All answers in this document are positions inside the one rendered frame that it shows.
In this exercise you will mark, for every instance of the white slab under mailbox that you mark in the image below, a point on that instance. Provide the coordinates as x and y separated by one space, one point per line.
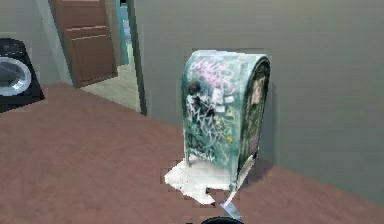
196 180

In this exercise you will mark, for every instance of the black round object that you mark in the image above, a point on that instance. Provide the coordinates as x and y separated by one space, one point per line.
221 221

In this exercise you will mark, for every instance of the black washing machine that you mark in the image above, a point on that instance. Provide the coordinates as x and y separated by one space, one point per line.
15 78

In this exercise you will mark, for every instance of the green graffiti mailbox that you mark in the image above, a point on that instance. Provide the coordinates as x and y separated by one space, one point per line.
220 110

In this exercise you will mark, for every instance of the brown room door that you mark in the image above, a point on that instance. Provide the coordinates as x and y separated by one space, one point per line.
88 43

